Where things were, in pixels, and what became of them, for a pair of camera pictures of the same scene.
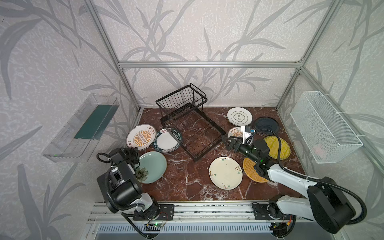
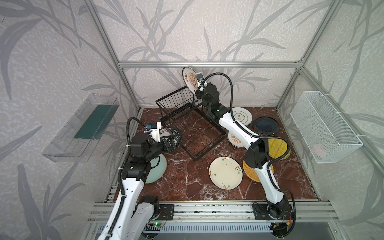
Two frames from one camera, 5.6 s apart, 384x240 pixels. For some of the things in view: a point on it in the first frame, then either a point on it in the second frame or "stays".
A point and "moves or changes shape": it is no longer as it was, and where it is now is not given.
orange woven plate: [248, 168] stays
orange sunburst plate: [141, 136] moves or changes shape
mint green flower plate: [152, 167] stays
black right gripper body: [241, 149] to [202, 95]
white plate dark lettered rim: [167, 140] stays
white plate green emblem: [239, 116] stays
